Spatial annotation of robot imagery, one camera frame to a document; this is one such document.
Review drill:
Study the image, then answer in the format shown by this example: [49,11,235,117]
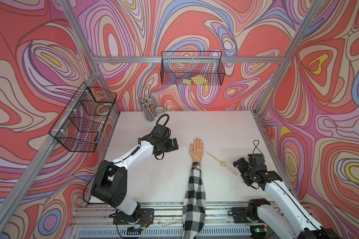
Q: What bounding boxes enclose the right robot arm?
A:
[230,153,339,239]

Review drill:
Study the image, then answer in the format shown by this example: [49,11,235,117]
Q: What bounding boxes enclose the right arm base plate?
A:
[227,207,259,224]

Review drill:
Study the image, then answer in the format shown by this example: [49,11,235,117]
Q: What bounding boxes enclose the black wire basket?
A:
[160,50,225,86]
[49,83,117,152]

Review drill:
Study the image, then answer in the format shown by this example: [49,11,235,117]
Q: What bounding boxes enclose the yellow sticky notes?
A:
[182,75,208,85]

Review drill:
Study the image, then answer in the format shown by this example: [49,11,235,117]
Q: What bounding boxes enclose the cup of pencils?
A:
[141,96,155,122]

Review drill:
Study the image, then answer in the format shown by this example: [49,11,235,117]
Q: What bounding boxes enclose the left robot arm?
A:
[90,124,178,216]

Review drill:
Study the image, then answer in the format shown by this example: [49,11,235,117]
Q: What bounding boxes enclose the mannequin hand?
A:
[190,138,204,162]

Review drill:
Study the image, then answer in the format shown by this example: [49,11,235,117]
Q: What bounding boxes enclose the black wire basket left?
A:
[49,83,117,152]

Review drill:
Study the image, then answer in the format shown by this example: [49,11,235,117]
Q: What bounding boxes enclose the black wire basket back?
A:
[160,50,225,86]

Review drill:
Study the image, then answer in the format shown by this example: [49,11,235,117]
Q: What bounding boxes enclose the plaid sleeve mannequin forearm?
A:
[182,162,206,239]

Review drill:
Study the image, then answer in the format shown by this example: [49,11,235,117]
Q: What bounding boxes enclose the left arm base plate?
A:
[113,208,154,226]

